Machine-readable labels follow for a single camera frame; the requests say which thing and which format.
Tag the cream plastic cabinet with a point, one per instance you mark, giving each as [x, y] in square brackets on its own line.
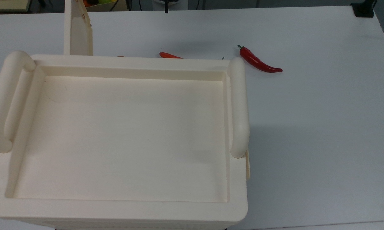
[124, 137]

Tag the cardboard box with toy fruit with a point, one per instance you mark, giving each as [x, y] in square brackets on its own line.
[102, 3]

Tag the black table clamp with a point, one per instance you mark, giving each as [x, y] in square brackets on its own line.
[363, 9]

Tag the wooden side table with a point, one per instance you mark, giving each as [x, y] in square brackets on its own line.
[6, 4]

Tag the red toy chili pepper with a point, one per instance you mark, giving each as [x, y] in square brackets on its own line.
[257, 60]

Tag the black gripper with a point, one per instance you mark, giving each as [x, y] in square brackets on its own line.
[170, 1]

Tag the cream cabinet door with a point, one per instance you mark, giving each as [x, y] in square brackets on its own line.
[78, 32]

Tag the orange toy carrot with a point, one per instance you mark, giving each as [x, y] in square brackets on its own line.
[169, 55]

